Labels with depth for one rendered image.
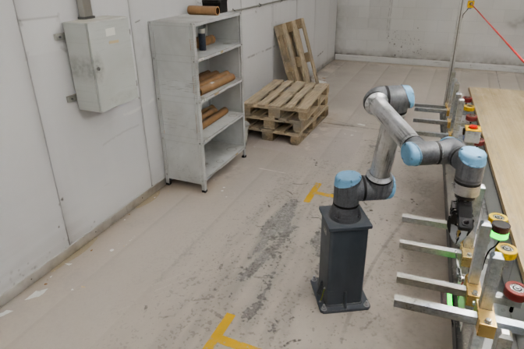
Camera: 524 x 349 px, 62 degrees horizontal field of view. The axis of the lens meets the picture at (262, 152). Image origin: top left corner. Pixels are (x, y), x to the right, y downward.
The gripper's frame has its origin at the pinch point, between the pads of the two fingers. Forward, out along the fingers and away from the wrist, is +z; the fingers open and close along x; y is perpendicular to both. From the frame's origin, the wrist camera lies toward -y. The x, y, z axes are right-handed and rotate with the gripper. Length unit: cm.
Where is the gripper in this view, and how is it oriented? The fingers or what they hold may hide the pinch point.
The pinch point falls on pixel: (456, 241)
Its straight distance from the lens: 184.0
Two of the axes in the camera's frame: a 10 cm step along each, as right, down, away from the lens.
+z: 0.1, 9.2, 4.0
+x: -9.4, -1.2, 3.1
